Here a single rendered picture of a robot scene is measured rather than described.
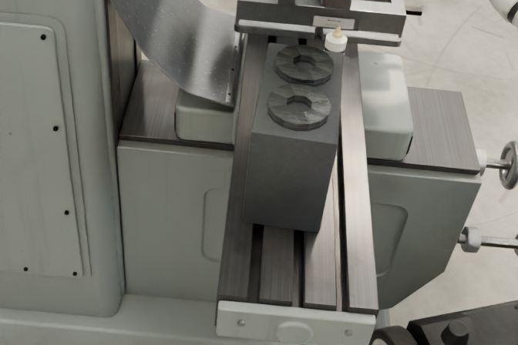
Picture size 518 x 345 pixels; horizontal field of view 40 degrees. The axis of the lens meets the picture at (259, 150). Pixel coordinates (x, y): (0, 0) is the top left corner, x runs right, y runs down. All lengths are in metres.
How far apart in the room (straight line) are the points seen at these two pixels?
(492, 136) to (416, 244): 1.26
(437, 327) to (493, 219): 1.17
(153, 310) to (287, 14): 0.86
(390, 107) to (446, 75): 1.65
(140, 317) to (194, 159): 0.53
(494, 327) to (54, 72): 0.99
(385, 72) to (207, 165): 0.45
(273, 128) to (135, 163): 0.64
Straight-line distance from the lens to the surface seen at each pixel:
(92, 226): 1.67
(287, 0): 1.47
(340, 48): 1.36
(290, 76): 1.05
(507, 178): 1.80
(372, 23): 1.51
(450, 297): 2.33
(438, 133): 1.66
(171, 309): 1.91
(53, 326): 1.92
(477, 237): 1.73
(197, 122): 1.48
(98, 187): 1.58
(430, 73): 3.17
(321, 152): 0.98
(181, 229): 1.71
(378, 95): 1.56
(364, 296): 1.05
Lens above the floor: 1.78
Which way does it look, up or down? 43 degrees down
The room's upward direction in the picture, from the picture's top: 7 degrees clockwise
